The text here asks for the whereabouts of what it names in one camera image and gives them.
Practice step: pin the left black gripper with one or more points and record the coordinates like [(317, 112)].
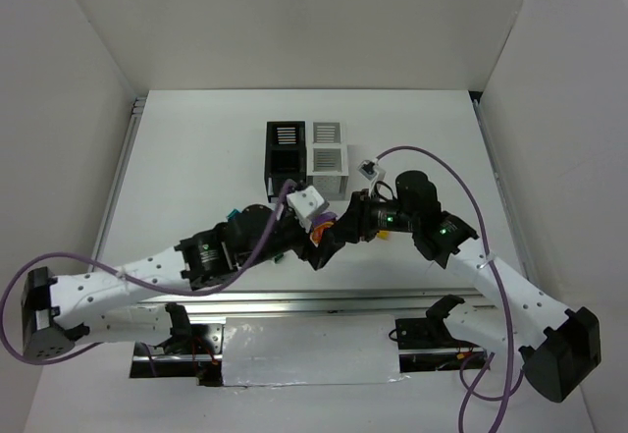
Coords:
[(300, 241)]

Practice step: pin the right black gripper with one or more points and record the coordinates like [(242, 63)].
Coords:
[(353, 216)]

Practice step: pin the orange round printed lego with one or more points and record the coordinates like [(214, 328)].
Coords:
[(317, 234)]

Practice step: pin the purple lego brick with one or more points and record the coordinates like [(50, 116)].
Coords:
[(324, 218)]

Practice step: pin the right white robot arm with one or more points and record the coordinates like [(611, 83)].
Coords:
[(556, 346)]

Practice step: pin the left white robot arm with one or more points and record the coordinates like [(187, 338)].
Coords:
[(60, 312)]

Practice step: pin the white slotted container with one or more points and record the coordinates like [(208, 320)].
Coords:
[(327, 159)]

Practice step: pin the black slotted container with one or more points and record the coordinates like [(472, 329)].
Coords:
[(285, 156)]

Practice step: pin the white tape covered plate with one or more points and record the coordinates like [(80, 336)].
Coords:
[(309, 350)]

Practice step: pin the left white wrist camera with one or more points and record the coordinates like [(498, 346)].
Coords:
[(307, 205)]

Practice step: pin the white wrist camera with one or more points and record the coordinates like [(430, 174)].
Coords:
[(372, 171), (307, 205)]

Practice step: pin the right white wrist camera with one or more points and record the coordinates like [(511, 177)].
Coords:
[(372, 171)]

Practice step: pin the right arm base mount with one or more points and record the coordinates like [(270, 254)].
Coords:
[(426, 345)]

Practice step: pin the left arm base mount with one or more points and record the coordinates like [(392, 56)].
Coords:
[(191, 350)]

